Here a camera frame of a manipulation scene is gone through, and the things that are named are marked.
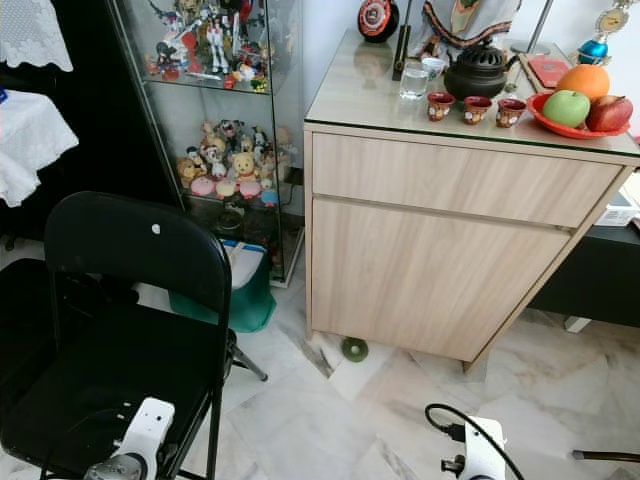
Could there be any white embroidered tablecloth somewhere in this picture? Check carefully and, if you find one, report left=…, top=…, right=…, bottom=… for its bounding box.
left=0, top=90, right=79, bottom=208

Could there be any black folding chair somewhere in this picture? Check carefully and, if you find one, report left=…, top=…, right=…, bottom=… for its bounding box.
left=0, top=191, right=269, bottom=480

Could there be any white lace cloth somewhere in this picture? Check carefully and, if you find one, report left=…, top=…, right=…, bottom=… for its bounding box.
left=0, top=0, right=73, bottom=73

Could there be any yellow bear figurine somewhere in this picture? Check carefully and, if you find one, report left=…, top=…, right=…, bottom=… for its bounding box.
left=231, top=151, right=259, bottom=183

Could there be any glass display cabinet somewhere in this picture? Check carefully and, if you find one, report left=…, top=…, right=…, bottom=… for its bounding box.
left=110, top=0, right=306, bottom=288

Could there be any green bin with white bag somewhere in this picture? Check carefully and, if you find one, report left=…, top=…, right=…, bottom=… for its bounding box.
left=168, top=240, right=277, bottom=334

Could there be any white robot toy figure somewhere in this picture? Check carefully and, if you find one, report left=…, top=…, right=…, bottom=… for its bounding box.
left=198, top=12, right=239, bottom=79

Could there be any small green disc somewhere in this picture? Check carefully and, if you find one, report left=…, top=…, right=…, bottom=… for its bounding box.
left=341, top=337, right=369, bottom=362

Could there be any round red black ornament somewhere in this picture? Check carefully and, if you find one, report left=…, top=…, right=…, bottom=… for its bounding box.
left=357, top=0, right=400, bottom=44

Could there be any light wooden cabinet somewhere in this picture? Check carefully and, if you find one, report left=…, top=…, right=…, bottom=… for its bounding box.
left=303, top=28, right=640, bottom=373

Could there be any clear drinking glass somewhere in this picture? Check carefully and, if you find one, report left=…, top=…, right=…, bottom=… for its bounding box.
left=398, top=62, right=431, bottom=100

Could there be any dark upright stand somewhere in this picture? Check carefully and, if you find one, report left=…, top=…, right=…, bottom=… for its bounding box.
left=392, top=24, right=413, bottom=81

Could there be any small red patterned cup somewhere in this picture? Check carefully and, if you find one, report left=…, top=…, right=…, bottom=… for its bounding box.
left=496, top=98, right=528, bottom=128
left=427, top=92, right=457, bottom=122
left=462, top=96, right=493, bottom=126

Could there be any small white cup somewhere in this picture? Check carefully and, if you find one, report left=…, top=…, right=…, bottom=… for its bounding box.
left=420, top=57, right=448, bottom=80

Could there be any black cast iron teapot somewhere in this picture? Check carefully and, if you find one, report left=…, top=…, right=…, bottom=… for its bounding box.
left=443, top=42, right=521, bottom=101

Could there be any statue with draped cloth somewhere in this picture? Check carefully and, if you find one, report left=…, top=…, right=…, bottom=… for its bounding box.
left=418, top=0, right=523, bottom=51

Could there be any red fruit plate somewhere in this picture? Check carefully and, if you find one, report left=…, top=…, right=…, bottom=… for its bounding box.
left=526, top=92, right=633, bottom=140

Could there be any flat red box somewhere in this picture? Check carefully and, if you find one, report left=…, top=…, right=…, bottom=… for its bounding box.
left=525, top=55, right=573, bottom=89

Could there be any green apple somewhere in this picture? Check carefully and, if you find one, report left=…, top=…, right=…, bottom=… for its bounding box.
left=543, top=89, right=592, bottom=128

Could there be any orange fruit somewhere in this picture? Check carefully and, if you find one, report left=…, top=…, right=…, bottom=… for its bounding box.
left=556, top=64, right=612, bottom=103

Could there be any blue ball ornament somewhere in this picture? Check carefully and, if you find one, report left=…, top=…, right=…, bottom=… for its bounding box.
left=576, top=38, right=611, bottom=66

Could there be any dark red fruit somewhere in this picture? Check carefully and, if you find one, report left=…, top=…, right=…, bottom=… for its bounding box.
left=585, top=95, right=635, bottom=133

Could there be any small white box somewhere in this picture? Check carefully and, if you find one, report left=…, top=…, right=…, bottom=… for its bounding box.
left=598, top=172, right=640, bottom=228

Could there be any dark thin rod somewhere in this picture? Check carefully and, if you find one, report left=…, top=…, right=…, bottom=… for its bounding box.
left=572, top=449, right=640, bottom=464

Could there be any small gold clock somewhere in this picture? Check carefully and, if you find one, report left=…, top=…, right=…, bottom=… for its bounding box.
left=594, top=3, right=633, bottom=43

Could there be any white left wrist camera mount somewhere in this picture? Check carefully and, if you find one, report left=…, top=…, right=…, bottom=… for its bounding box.
left=105, top=397, right=176, bottom=471

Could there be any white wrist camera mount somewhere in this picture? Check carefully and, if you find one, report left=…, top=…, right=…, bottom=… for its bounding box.
left=458, top=417, right=507, bottom=480
left=105, top=397, right=176, bottom=471

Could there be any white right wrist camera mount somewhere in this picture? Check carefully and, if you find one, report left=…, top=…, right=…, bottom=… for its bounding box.
left=458, top=417, right=507, bottom=480

